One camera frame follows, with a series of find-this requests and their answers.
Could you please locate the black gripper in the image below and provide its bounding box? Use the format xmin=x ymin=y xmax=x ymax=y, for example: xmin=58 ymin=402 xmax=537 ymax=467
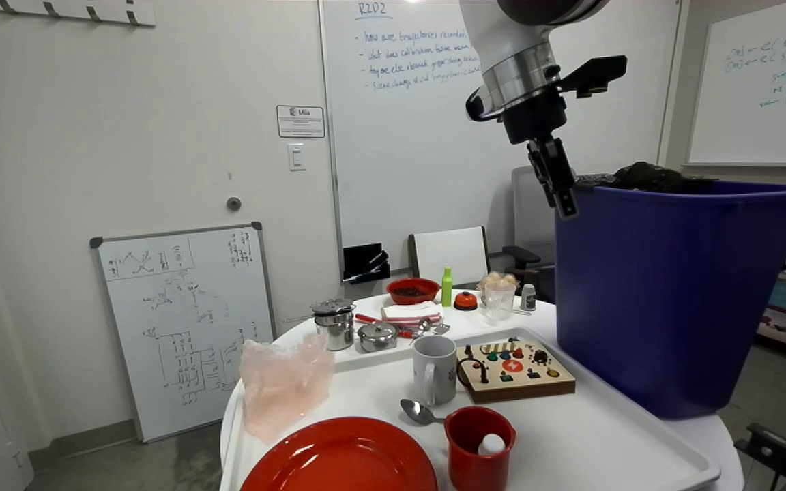
xmin=500 ymin=81 xmax=582 ymax=221

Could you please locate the red mug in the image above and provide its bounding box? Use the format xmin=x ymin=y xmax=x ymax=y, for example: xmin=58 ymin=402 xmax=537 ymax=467
xmin=442 ymin=402 xmax=519 ymax=491

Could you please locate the white mug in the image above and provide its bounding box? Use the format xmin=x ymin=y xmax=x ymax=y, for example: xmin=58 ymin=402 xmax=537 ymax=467
xmin=410 ymin=333 xmax=460 ymax=405

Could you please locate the white round object in mug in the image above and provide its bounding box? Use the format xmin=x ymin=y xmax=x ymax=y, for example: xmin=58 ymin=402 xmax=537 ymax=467
xmin=474 ymin=431 xmax=507 ymax=457

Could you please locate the grey office chair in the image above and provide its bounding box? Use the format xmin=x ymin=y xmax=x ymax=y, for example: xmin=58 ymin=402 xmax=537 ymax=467
xmin=500 ymin=162 xmax=579 ymax=302

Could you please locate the black trash bag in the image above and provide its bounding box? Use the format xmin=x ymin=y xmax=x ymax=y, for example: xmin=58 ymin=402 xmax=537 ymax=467
xmin=571 ymin=160 xmax=717 ymax=196

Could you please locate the white chair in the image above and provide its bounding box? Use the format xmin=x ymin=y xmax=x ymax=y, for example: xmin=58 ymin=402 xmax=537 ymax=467
xmin=407 ymin=224 xmax=490 ymax=288

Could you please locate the small red round object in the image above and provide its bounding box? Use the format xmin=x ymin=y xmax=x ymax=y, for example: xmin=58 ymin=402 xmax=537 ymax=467
xmin=449 ymin=288 xmax=483 ymax=312

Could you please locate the green bottle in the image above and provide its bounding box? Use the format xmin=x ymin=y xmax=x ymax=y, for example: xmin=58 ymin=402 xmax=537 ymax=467
xmin=438 ymin=263 xmax=457 ymax=308

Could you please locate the blue recycling bin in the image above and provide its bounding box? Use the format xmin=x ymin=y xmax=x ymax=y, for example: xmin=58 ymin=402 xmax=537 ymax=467
xmin=550 ymin=175 xmax=786 ymax=422

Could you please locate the red bowl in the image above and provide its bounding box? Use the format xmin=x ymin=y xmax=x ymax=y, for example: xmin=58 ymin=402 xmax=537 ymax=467
xmin=385 ymin=274 xmax=442 ymax=308

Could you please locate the white napkin stack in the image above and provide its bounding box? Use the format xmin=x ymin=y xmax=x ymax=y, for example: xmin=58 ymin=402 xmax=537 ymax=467
xmin=378 ymin=299 xmax=445 ymax=327

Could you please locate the wooden peg board toy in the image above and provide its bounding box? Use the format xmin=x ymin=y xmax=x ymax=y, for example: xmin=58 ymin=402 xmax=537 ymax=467
xmin=453 ymin=333 xmax=579 ymax=405

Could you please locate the black box-shaped object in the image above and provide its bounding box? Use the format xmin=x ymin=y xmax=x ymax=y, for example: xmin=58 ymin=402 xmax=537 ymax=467
xmin=340 ymin=239 xmax=393 ymax=284

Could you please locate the small metal bowl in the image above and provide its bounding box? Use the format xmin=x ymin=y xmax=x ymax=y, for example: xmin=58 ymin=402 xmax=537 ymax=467
xmin=354 ymin=321 xmax=401 ymax=353

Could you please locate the metal canister with lid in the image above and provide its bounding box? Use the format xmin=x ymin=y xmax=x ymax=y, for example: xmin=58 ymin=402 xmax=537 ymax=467
xmin=310 ymin=297 xmax=358 ymax=353

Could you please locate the round white table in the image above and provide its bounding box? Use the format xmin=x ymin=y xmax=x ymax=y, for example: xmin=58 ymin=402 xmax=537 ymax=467
xmin=216 ymin=288 xmax=747 ymax=491

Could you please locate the pink bubble wrap bag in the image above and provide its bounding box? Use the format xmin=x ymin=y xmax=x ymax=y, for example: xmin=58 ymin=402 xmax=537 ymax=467
xmin=238 ymin=329 xmax=335 ymax=441

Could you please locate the red plate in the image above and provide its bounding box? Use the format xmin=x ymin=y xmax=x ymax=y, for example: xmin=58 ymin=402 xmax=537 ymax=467
xmin=238 ymin=413 xmax=442 ymax=491

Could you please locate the small leaning whiteboard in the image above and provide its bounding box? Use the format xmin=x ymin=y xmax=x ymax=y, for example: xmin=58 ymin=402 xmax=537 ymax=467
xmin=88 ymin=218 xmax=279 ymax=443

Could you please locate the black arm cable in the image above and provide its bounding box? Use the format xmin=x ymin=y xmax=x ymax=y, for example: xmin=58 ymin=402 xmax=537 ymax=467
xmin=464 ymin=81 xmax=507 ymax=126

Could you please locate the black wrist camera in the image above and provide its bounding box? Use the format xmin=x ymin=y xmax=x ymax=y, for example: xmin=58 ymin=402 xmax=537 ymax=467
xmin=554 ymin=51 xmax=631 ymax=100

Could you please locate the large wall whiteboard with writing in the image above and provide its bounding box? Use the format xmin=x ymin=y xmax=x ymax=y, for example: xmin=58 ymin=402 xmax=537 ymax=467
xmin=317 ymin=0 xmax=688 ymax=274

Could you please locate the wall whiteboard with green writing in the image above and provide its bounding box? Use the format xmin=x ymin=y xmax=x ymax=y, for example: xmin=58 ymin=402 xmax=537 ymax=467
xmin=688 ymin=0 xmax=786 ymax=172

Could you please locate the white light switch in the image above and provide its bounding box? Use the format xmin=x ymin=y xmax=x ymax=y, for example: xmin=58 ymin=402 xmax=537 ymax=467
xmin=285 ymin=138 xmax=307 ymax=175

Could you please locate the white wall sign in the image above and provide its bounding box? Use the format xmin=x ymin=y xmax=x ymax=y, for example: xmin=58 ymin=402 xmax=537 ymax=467
xmin=273 ymin=100 xmax=326 ymax=141

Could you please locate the black equipment frame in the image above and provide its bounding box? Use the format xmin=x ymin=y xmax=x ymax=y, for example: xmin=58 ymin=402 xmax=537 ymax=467
xmin=734 ymin=416 xmax=786 ymax=491

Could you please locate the white wall coat hook rack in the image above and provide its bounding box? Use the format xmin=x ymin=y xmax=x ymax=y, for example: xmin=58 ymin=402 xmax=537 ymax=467
xmin=0 ymin=0 xmax=159 ymax=30

